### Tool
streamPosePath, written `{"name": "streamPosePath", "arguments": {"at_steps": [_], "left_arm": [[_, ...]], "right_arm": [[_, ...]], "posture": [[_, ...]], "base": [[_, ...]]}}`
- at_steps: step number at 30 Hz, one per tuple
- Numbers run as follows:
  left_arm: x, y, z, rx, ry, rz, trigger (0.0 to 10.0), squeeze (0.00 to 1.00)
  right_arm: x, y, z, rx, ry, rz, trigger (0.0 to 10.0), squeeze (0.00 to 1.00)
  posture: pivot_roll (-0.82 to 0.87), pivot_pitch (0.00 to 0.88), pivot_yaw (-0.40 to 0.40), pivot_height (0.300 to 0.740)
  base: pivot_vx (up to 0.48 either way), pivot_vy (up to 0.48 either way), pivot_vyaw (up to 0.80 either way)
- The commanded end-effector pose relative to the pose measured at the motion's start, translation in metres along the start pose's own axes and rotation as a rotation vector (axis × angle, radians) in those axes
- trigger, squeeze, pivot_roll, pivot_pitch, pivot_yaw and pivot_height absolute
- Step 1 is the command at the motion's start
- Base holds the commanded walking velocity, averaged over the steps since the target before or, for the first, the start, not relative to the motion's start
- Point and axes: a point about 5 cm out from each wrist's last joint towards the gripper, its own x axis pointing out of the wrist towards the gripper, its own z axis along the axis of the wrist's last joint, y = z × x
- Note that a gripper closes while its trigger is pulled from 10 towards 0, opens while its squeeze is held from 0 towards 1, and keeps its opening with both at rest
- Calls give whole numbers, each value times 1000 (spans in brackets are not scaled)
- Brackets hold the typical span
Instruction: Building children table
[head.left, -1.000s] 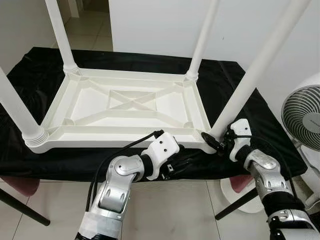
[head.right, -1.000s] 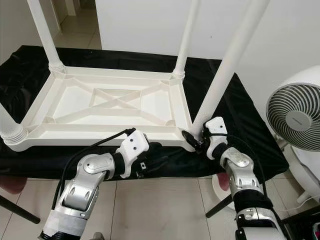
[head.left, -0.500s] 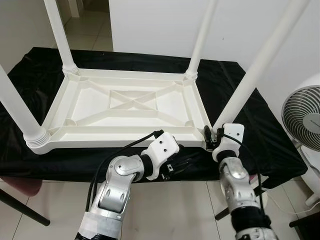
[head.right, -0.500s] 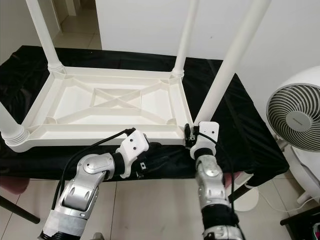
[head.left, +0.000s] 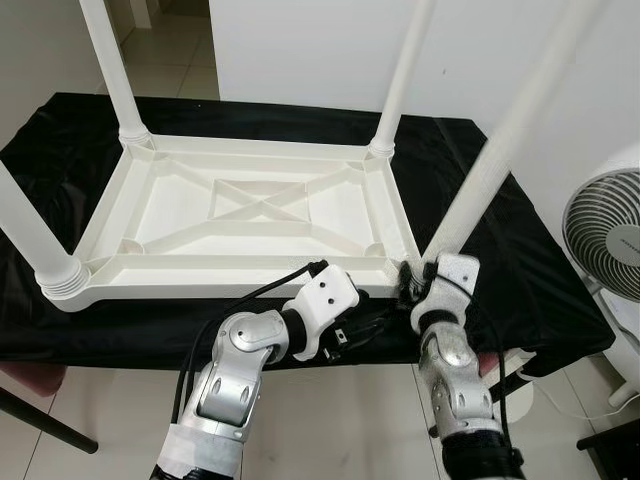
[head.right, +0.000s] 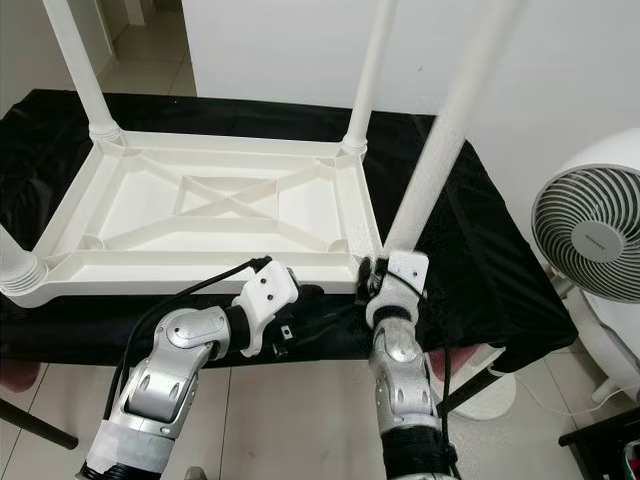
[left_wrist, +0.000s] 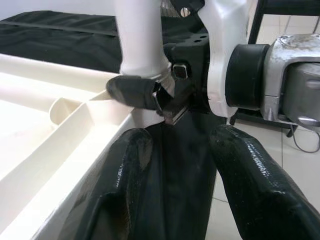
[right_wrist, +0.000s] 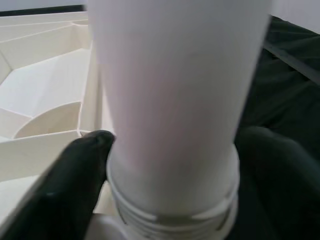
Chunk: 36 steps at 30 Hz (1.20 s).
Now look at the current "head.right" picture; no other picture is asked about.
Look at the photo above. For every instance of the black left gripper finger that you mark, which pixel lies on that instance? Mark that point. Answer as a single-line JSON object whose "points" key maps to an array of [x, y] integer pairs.
{"points": [[310, 291]]}

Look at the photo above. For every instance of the white plastic table leg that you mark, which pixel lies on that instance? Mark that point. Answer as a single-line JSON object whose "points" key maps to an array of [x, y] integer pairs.
{"points": [[75, 70], [455, 130], [372, 80], [15, 265]]}

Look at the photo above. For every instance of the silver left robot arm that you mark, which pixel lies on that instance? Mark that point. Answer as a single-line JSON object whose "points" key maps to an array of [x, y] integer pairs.
{"points": [[170, 350]]}

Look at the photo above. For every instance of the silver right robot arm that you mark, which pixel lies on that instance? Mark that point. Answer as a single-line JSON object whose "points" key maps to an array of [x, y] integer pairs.
{"points": [[400, 370]]}

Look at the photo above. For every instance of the black table leg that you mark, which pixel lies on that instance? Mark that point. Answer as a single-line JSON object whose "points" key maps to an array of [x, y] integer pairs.
{"points": [[475, 392], [40, 428]]}

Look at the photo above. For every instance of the grey robot leg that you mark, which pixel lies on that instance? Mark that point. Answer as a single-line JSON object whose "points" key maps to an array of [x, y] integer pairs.
{"points": [[195, 473]]}

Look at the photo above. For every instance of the black storage rack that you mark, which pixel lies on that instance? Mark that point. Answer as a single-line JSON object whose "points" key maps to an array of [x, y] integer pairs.
{"points": [[605, 445]]}

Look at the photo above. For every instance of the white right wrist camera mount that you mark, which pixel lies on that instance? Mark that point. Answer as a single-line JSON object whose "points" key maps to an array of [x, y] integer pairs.
{"points": [[405, 272]]}

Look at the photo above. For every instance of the white pedestal fan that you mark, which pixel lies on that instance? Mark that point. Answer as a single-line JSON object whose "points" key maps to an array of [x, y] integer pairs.
{"points": [[585, 230]]}

